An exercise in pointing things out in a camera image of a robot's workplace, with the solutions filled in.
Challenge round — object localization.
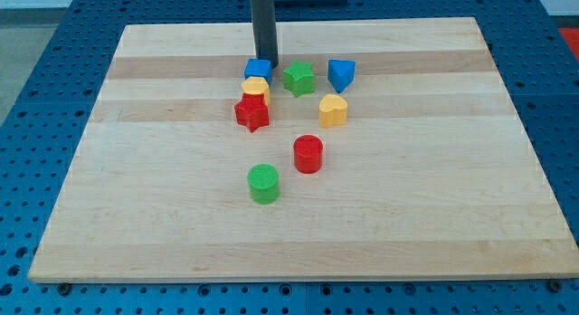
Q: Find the blue triangle block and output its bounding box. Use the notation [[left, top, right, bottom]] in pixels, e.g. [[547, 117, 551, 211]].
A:
[[327, 59, 356, 93]]

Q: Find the red cylinder block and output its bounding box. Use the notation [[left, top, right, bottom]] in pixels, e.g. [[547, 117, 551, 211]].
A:
[[293, 135, 323, 174]]

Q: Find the green star block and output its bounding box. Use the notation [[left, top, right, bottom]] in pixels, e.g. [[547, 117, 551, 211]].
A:
[[283, 61, 315, 98]]

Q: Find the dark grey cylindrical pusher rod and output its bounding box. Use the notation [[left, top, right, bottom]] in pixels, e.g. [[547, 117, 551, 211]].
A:
[[250, 0, 279, 68]]

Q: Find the blue cube block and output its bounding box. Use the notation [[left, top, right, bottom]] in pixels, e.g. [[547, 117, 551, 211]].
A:
[[243, 59, 272, 84]]

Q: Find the green cylinder block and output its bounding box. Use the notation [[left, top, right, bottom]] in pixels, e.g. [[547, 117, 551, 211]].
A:
[[247, 164, 280, 205]]

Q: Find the yellow hexagon block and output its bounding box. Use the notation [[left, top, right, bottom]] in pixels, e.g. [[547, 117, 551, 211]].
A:
[[241, 76, 271, 106]]

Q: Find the yellow heart block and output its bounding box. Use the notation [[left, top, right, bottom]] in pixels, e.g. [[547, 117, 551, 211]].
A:
[[318, 94, 348, 128]]

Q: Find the light wooden board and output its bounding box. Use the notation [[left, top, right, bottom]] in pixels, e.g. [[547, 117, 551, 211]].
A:
[[29, 17, 578, 284]]

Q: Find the red star block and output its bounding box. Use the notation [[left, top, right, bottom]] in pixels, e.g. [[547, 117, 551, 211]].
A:
[[234, 93, 270, 132]]

